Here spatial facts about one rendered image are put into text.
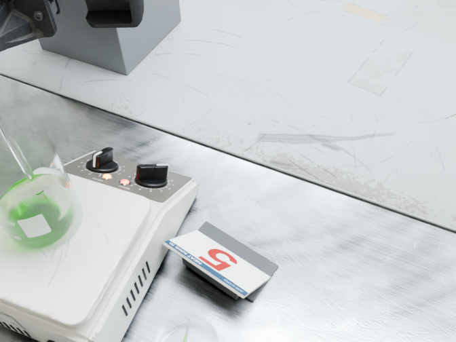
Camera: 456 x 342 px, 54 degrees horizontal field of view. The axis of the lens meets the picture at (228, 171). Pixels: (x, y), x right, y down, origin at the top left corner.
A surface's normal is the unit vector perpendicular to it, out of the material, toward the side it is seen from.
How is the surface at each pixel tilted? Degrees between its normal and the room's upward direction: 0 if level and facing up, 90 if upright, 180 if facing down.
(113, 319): 90
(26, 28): 88
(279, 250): 0
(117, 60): 90
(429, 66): 0
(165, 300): 0
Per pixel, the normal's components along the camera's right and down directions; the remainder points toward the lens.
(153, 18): 0.90, 0.33
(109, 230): -0.01, -0.64
